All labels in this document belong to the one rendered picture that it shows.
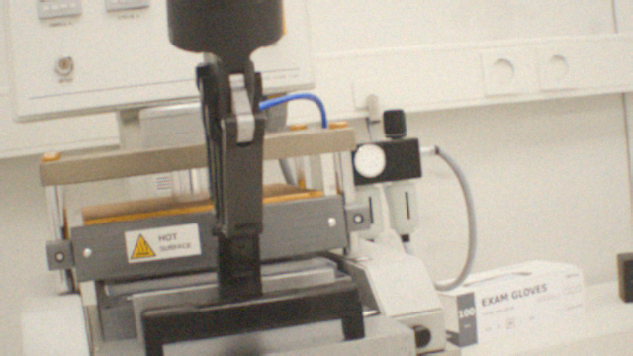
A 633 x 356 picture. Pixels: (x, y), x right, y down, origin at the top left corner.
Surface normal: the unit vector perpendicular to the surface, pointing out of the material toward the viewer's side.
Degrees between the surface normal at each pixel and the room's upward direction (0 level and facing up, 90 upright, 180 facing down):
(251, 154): 124
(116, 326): 90
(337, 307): 90
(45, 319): 41
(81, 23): 90
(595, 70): 90
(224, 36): 109
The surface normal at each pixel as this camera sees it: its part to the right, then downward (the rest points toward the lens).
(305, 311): 0.24, 0.04
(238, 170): 0.24, 0.59
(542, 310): 0.44, 0.07
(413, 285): 0.07, -0.73
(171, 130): -0.10, 0.07
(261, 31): 0.66, 0.29
